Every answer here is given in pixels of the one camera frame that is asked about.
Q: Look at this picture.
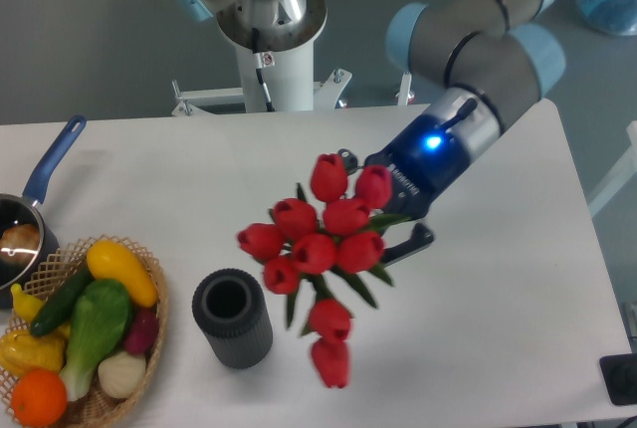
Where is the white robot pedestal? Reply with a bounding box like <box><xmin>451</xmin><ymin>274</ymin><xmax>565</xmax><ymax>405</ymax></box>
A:
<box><xmin>172</xmin><ymin>0</ymin><xmax>352</xmax><ymax>115</ymax></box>

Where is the blue handled saucepan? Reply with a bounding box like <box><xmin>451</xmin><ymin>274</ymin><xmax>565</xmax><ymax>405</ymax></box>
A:
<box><xmin>1</xmin><ymin>115</ymin><xmax>87</xmax><ymax>310</ymax></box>

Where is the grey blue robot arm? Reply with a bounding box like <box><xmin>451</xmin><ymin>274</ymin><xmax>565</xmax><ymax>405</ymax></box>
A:
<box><xmin>177</xmin><ymin>0</ymin><xmax>565</xmax><ymax>264</ymax></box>

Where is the dark grey ribbed vase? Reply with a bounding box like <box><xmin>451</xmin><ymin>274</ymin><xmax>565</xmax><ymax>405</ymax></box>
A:
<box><xmin>191</xmin><ymin>268</ymin><xmax>273</xmax><ymax>369</ymax></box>

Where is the black device at edge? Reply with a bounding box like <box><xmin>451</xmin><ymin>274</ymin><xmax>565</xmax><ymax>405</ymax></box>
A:
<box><xmin>599</xmin><ymin>353</ymin><xmax>637</xmax><ymax>406</ymax></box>

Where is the purple red radish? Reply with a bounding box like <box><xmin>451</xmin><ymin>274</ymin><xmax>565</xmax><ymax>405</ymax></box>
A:
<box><xmin>122</xmin><ymin>308</ymin><xmax>159</xmax><ymax>355</ymax></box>

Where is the woven wicker basket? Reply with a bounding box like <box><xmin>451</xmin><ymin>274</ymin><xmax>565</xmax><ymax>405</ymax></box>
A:
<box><xmin>24</xmin><ymin>235</ymin><xmax>169</xmax><ymax>427</ymax></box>

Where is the yellow squash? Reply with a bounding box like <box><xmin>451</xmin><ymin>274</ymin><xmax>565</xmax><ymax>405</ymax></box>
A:
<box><xmin>86</xmin><ymin>240</ymin><xmax>158</xmax><ymax>309</ymax></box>

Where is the green bok choy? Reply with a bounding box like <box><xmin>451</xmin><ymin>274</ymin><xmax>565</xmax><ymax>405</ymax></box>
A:
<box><xmin>60</xmin><ymin>279</ymin><xmax>132</xmax><ymax>402</ymax></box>

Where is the white garlic bulb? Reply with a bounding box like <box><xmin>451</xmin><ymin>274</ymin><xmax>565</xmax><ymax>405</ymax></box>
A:
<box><xmin>98</xmin><ymin>350</ymin><xmax>146</xmax><ymax>399</ymax></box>

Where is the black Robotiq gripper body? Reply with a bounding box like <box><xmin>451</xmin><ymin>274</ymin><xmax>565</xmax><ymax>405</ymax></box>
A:
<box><xmin>364</xmin><ymin>114</ymin><xmax>470</xmax><ymax>219</ymax></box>

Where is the green cucumber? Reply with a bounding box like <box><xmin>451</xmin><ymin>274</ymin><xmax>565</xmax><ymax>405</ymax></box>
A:
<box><xmin>29</xmin><ymin>265</ymin><xmax>94</xmax><ymax>337</ymax></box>

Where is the brown bread roll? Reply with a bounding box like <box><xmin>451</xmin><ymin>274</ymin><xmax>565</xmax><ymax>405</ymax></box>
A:
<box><xmin>1</xmin><ymin>224</ymin><xmax>40</xmax><ymax>267</ymax></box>

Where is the yellow banana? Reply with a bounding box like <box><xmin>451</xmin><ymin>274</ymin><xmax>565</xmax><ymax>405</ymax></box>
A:
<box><xmin>10</xmin><ymin>284</ymin><xmax>45</xmax><ymax>324</ymax></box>

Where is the white frame at right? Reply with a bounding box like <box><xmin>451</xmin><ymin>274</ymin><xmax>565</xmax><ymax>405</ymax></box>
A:
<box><xmin>586</xmin><ymin>120</ymin><xmax>636</xmax><ymax>218</ymax></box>

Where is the yellow corn cob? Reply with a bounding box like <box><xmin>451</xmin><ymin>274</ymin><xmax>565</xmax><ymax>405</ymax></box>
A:
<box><xmin>1</xmin><ymin>329</ymin><xmax>66</xmax><ymax>378</ymax></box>

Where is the orange fruit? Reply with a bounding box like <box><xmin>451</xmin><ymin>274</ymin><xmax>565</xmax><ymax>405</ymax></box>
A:
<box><xmin>10</xmin><ymin>369</ymin><xmax>68</xmax><ymax>427</ymax></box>

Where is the red tulip bouquet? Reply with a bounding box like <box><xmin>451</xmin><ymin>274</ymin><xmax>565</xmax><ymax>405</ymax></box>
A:
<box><xmin>237</xmin><ymin>153</ymin><xmax>407</xmax><ymax>388</ymax></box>

